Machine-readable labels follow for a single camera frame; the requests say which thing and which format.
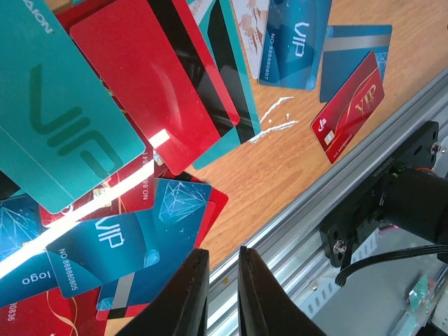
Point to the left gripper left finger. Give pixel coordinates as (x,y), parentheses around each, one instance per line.
(181,308)

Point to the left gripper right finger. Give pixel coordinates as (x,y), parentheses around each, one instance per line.
(264,308)

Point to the red VIP card front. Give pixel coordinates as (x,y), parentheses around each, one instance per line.
(49,313)

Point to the red vip card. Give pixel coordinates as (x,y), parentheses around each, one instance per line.
(344,115)
(49,313)

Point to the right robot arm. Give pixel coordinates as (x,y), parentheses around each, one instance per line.
(415,200)

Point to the blue card front pile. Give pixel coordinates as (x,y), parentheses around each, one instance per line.
(100,251)

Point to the blue VIP card left pile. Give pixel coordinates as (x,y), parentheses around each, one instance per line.
(33,275)

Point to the teal VIP card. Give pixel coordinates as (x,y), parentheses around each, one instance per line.
(62,134)

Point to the red stripe card centre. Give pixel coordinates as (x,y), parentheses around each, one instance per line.
(152,56)

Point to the blue stripe card right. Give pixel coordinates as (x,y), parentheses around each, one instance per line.
(345,47)

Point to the blue card right pile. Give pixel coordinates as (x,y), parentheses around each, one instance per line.
(293,43)

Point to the teal stripe card upper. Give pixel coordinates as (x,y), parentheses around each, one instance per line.
(216,22)

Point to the aluminium rail frame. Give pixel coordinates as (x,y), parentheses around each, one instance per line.
(291,243)

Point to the grey cable duct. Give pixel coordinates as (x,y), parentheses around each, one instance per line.
(365,307)

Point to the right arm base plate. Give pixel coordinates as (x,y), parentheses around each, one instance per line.
(358,215)

